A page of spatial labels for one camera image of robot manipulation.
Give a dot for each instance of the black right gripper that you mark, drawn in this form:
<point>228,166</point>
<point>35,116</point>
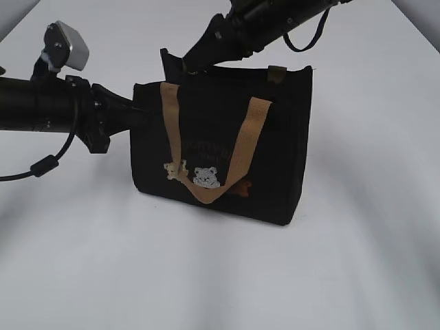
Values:
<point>219,43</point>

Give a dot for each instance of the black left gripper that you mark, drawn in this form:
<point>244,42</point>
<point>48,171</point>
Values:
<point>103,113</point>

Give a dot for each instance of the black tote bag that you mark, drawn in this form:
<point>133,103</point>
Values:
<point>232,140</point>

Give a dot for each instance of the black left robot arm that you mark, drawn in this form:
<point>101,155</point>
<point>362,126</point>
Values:
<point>57,105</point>

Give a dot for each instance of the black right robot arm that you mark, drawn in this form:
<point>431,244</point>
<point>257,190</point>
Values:
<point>249,27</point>

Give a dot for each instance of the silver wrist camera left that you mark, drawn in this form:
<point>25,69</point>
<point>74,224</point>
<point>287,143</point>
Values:
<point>64,46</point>

